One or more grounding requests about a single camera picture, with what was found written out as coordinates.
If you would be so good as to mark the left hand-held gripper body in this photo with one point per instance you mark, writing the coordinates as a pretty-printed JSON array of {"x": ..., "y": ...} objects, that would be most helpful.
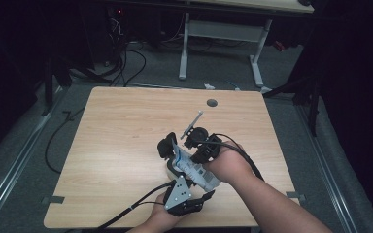
[{"x": 177, "y": 197}]

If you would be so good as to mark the small red object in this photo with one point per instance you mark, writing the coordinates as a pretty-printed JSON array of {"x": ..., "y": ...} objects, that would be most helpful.
[{"x": 279, "y": 46}]

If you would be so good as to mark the black stand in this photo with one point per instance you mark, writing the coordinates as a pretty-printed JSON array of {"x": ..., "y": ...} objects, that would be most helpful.
[
  {"x": 48, "y": 87},
  {"x": 312, "y": 106}
]

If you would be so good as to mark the blue white carton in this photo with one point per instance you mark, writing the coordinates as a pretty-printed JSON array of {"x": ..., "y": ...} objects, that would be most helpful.
[{"x": 194, "y": 173}]

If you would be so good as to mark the metal floor rail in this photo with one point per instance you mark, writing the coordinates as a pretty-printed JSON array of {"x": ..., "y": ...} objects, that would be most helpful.
[
  {"x": 325, "y": 165},
  {"x": 16, "y": 163}
]

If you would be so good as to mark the grey tape piece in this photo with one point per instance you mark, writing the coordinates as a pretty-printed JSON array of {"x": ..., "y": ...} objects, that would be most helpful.
[
  {"x": 294, "y": 195},
  {"x": 54, "y": 199}
]

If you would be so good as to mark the person's right hand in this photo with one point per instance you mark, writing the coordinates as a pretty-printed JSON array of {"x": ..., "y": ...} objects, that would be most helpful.
[{"x": 231, "y": 165}]

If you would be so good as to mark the white metal desk frame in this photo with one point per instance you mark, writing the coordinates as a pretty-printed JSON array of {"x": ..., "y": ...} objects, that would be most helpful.
[{"x": 226, "y": 30}]

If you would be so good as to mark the glass jar with black lid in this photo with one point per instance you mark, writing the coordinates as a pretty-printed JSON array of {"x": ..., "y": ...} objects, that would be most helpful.
[{"x": 165, "y": 145}]

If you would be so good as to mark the person's left hand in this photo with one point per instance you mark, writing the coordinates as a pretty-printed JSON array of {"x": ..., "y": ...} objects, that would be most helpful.
[{"x": 160, "y": 215}]

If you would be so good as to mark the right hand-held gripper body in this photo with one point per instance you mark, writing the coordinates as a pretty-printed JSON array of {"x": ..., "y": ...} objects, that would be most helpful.
[{"x": 205, "y": 144}]

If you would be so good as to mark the white scrap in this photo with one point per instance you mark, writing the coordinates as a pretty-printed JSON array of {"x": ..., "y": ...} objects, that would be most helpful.
[{"x": 209, "y": 86}]

